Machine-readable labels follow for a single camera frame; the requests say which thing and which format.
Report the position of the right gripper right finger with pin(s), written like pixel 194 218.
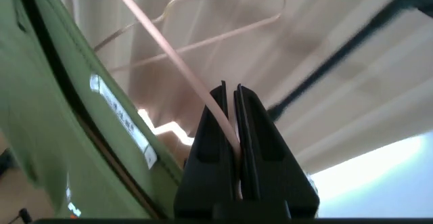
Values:
pixel 274 176

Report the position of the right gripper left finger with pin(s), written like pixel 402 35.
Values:
pixel 206 173

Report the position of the green shirt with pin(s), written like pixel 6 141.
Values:
pixel 34 115

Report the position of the black clothes rack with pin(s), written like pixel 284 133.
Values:
pixel 338 55

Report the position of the beige curtain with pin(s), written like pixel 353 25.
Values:
pixel 236 55

